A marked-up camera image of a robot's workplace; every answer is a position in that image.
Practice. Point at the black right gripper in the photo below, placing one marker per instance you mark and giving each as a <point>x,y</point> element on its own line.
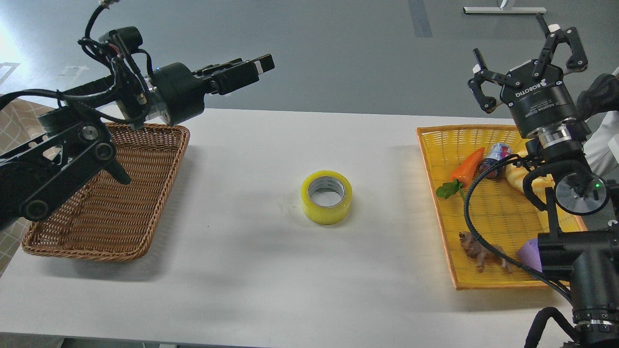
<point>541,99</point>

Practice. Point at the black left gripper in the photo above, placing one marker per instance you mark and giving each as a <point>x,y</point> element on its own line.
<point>183,92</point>

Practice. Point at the yellow tape roll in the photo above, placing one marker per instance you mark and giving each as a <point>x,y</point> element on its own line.
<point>326,180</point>

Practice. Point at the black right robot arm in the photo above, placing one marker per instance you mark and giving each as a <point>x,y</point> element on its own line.
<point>581,266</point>

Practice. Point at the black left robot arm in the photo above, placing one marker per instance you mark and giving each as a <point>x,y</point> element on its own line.
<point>39,176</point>

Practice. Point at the seated person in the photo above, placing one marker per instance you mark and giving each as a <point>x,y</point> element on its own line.
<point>600,101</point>

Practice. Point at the white stand base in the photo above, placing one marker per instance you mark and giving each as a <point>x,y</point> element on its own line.
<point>504,7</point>

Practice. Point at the small drink can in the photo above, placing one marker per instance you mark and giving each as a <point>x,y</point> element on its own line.
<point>497,152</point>

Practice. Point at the toy bread croissant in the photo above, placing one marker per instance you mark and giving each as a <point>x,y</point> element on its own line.
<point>515,176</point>

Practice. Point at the orange toy carrot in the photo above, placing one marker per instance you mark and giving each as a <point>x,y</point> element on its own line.
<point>461,177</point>

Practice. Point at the purple foam block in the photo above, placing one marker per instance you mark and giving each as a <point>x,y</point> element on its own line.
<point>529,255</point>

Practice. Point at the brown toy animal figure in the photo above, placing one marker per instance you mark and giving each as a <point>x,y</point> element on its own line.
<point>475,250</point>

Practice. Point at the brown wicker basket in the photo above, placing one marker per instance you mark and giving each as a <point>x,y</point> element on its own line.
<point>108,221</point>

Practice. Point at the beige checkered cloth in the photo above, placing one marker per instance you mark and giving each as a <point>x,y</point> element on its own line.
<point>18,124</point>

